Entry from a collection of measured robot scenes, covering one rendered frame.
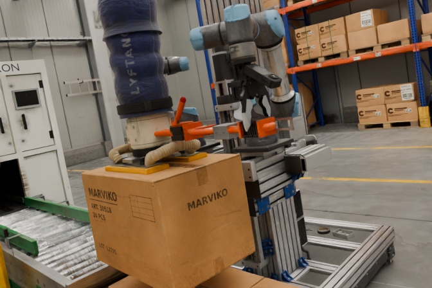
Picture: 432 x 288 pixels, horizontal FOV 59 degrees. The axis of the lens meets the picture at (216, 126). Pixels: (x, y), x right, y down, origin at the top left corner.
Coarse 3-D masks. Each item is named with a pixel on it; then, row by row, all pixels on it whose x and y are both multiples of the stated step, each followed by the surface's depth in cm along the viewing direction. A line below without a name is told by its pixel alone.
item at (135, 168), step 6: (120, 162) 162; (138, 162) 155; (144, 162) 146; (108, 168) 160; (114, 168) 155; (120, 168) 152; (126, 168) 148; (132, 168) 145; (138, 168) 142; (144, 168) 140; (150, 168) 138; (156, 168) 140; (162, 168) 141
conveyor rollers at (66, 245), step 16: (32, 208) 358; (16, 224) 313; (32, 224) 305; (48, 224) 296; (64, 224) 287; (80, 224) 278; (48, 240) 253; (64, 240) 250; (80, 240) 241; (32, 256) 228; (48, 256) 226; (64, 256) 223; (80, 256) 214; (96, 256) 210; (64, 272) 197; (80, 272) 193
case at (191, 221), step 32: (224, 160) 144; (96, 192) 159; (128, 192) 138; (160, 192) 125; (192, 192) 133; (224, 192) 143; (96, 224) 165; (128, 224) 143; (160, 224) 126; (192, 224) 133; (224, 224) 142; (128, 256) 147; (160, 256) 129; (192, 256) 132; (224, 256) 142
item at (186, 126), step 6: (174, 126) 140; (180, 126) 142; (186, 126) 134; (192, 126) 136; (198, 126) 138; (174, 132) 138; (180, 132) 136; (186, 132) 134; (174, 138) 137; (180, 138) 135; (186, 138) 134; (192, 138) 136
